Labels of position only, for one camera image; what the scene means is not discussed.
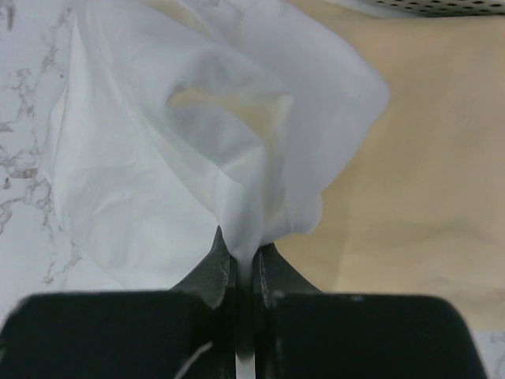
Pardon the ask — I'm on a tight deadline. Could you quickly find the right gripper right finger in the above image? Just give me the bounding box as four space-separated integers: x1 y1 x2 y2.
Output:
253 244 326 378

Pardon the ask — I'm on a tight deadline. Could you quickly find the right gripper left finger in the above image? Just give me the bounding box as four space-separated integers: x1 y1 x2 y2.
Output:
170 228 237 378

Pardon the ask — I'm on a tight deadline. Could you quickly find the beige t shirt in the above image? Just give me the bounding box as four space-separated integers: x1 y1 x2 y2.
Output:
173 0 505 331

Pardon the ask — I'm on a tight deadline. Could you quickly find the white printed t shirt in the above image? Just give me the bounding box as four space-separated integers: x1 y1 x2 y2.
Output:
39 0 391 379

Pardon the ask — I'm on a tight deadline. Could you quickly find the white perforated plastic basket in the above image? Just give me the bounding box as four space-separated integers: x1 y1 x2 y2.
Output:
335 0 504 17

